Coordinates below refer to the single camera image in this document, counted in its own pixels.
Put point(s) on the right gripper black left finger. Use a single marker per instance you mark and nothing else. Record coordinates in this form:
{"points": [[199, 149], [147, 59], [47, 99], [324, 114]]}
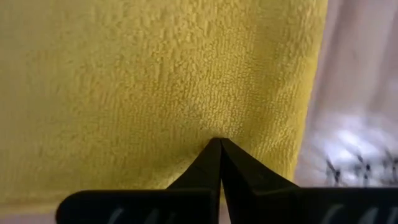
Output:
{"points": [[155, 205]]}

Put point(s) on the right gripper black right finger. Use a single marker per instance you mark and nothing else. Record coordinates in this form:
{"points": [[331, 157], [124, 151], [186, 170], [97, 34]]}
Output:
{"points": [[295, 205]]}

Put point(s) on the yellow microfiber towel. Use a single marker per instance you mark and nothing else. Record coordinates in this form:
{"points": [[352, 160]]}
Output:
{"points": [[140, 93]]}

